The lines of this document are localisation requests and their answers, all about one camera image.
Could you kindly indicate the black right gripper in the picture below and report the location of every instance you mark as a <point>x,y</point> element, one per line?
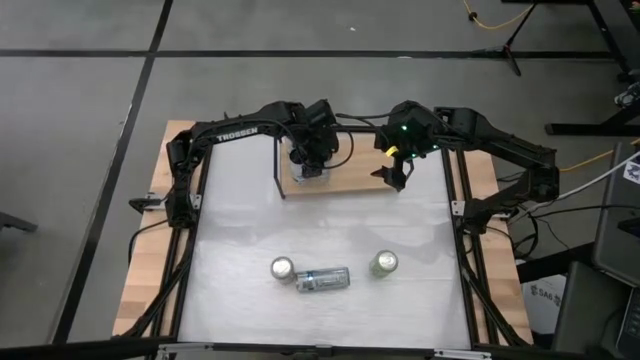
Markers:
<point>402,157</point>

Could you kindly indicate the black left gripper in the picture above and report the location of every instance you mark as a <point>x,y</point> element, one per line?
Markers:
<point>320,145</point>

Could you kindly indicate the green Sanzo can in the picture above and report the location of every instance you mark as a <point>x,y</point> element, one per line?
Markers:
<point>384,263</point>

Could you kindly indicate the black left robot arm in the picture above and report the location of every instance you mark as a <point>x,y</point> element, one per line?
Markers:
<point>235,132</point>

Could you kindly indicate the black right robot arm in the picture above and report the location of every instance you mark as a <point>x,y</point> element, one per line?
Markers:
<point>500,140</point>

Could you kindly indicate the wooden shelf board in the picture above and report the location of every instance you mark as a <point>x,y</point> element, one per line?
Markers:
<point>360,175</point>

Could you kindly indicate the Spindrift sparkling water can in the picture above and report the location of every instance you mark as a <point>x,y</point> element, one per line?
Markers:
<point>282,270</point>

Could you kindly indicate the black tripod stand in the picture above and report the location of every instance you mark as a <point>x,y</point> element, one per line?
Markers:
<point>510,47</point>

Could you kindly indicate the white cardboard box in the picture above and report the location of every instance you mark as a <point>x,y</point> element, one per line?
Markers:
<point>545,305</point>

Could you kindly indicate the black stand base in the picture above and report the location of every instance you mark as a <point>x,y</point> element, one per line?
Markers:
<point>590,127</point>

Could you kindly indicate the grey computer case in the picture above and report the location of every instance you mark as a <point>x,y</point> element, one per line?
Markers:
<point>615,215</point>

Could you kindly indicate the black metal shelf frame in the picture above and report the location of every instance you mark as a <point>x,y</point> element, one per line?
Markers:
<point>278,165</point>

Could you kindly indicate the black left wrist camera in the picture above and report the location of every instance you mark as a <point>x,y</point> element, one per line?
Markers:
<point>320,111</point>

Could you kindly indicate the black aluminium table frame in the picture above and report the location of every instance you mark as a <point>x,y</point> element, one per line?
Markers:
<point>185,260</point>

